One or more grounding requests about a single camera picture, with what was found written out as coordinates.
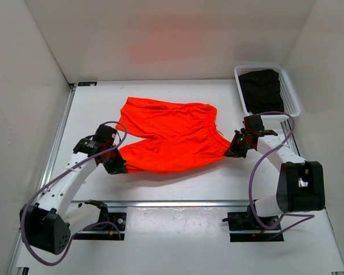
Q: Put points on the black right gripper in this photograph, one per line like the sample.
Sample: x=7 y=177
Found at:
x=233 y=151

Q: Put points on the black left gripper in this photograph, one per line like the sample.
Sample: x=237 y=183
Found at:
x=118 y=167

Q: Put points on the orange shorts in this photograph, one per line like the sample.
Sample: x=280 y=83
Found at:
x=174 y=137

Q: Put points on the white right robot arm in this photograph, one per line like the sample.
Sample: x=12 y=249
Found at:
x=300 y=186

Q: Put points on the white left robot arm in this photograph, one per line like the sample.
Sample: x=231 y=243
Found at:
x=48 y=220

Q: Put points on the black folded shorts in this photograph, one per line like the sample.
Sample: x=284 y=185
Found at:
x=261 y=91

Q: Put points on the black corner label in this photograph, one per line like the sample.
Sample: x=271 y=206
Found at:
x=87 y=84

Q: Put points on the aluminium table edge rail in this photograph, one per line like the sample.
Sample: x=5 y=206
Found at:
x=223 y=183

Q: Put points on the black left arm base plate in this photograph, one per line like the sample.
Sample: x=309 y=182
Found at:
x=113 y=231

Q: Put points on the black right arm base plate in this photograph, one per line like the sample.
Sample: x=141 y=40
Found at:
x=243 y=228

